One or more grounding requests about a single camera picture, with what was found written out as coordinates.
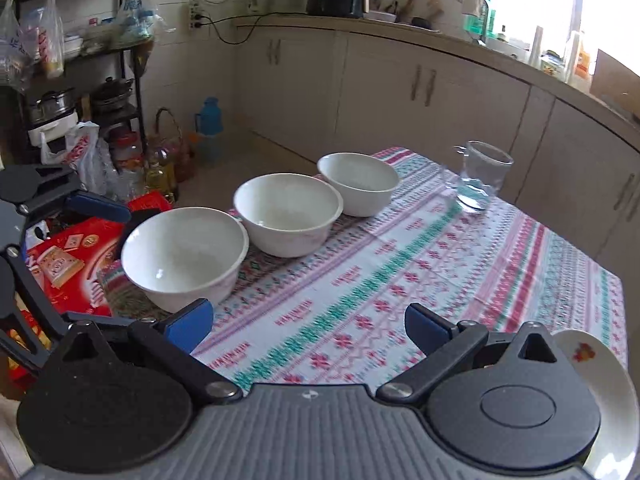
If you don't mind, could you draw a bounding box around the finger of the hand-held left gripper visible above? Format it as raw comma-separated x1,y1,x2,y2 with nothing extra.
0,246,171,376
17,166,132,223

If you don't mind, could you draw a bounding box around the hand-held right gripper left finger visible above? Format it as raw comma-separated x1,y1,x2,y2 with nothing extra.
47,298,244,403

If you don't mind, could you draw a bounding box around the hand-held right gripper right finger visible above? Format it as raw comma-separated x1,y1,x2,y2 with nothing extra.
377,302,571,404

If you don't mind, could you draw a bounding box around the white floral bowl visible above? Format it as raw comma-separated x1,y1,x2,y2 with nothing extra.
317,152,401,217
121,207,249,313
233,173,344,258

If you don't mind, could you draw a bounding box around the white plate with flower print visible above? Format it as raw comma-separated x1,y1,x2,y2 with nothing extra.
552,329,640,480

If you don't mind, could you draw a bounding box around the red printed box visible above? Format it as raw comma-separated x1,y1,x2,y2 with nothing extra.
25,192,173,317

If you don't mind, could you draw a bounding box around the red and white plastic bag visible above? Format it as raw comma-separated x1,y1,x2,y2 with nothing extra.
40,121,101,196

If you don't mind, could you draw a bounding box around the red lid plastic jar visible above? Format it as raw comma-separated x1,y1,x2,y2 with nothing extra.
110,131,144,176

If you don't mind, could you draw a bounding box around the yellow cooking oil bottle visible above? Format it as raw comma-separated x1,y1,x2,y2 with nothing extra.
145,147,179,204

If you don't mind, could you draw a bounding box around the white steel rice cooker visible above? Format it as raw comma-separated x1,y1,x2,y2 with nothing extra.
27,89,79,147

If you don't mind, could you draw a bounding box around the striped patterned tablecloth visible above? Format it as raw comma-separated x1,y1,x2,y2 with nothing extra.
97,146,628,396

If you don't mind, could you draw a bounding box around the black cooking pot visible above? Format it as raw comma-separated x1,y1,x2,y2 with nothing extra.
91,76,136,113

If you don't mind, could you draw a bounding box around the blue thermos jug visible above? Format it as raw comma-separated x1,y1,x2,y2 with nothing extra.
195,96,223,163

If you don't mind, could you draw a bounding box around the clear plastic bag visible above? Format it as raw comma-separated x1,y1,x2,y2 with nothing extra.
0,0,41,86

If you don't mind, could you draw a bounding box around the black metal shelf rack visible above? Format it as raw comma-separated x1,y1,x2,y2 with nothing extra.
0,0,156,171

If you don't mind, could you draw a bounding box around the red print plastic bag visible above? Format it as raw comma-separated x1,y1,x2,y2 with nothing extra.
37,0,66,78

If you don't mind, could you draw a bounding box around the clear glass mug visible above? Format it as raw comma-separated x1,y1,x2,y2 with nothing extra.
452,141,514,212

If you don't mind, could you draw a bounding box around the blue print plastic bag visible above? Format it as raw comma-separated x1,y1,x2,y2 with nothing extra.
117,0,176,43

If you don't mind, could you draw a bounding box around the beige kitchen countertop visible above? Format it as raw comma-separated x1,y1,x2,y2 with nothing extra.
235,10,640,153

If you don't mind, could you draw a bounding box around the orange label juice bottle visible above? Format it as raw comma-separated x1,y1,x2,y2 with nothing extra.
575,30,593,91

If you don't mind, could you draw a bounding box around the wooden cutting board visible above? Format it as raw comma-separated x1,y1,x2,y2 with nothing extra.
590,49,640,111

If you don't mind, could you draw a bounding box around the metal kitchen faucet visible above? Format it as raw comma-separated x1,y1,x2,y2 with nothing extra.
446,0,491,43

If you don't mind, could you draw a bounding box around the green dish soap bottle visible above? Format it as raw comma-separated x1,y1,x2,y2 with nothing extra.
465,0,497,41

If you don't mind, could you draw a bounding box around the utensil drying rack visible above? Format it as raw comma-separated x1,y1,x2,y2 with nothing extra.
367,0,443,28

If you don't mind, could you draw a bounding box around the wicker basket with handle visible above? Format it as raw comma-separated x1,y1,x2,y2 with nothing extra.
154,107,198,181

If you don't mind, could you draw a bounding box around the black power cable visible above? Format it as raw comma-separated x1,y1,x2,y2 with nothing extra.
200,12,268,45

